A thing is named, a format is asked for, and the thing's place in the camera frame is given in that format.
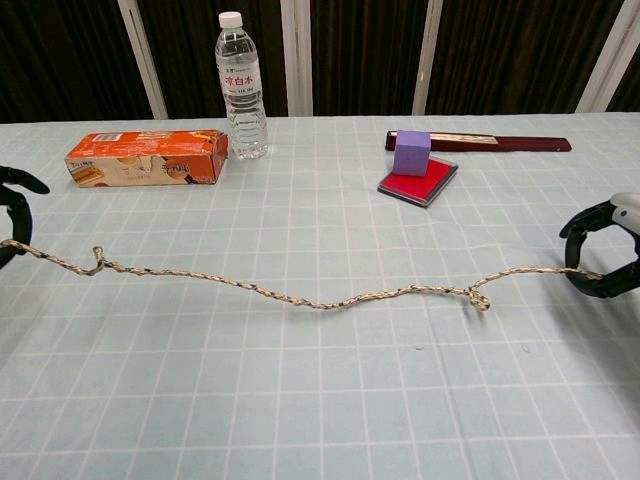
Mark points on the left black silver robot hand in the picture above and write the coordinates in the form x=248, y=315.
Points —
x=24, y=225

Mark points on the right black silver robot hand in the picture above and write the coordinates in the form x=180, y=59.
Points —
x=627, y=207

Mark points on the dark red folded fan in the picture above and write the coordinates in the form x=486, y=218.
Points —
x=525, y=144

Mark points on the orange cardboard snack box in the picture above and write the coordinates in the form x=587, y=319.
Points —
x=145, y=150

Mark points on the black pleated curtain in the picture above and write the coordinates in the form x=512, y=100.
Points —
x=75, y=50

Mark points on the red ink pad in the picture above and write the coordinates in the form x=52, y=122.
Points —
x=435, y=180

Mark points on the purple foam cube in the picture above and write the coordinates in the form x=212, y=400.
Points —
x=411, y=155

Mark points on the clear plastic water bottle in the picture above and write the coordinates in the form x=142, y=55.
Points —
x=242, y=110

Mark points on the light blue checked tablecloth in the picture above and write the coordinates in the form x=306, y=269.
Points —
x=300, y=375

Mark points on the white metal frame post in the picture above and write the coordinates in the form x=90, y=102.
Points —
x=145, y=65
x=298, y=60
x=427, y=60
x=607, y=60

